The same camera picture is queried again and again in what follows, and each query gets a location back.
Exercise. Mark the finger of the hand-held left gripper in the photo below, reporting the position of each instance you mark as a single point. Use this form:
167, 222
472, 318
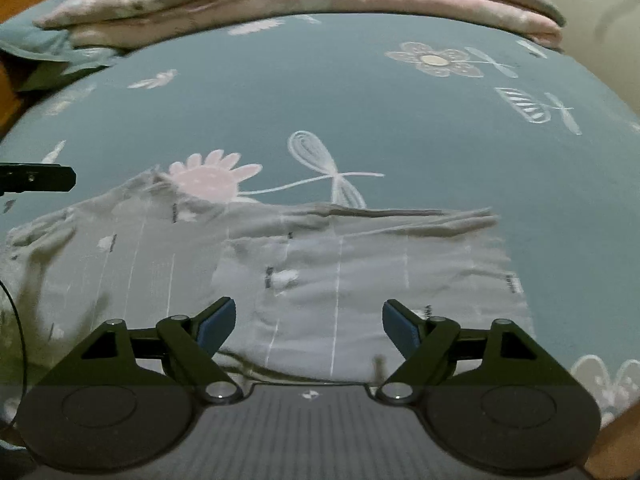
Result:
40, 179

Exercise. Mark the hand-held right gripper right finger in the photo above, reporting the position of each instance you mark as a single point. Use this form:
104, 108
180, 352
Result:
402, 327

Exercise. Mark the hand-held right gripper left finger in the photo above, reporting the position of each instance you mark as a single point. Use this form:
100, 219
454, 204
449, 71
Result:
217, 325

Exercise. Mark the grey striped pants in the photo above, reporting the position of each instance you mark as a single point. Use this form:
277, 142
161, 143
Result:
350, 270

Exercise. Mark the teal printed bed sheet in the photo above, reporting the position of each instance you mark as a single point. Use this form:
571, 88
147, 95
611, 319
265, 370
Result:
400, 135

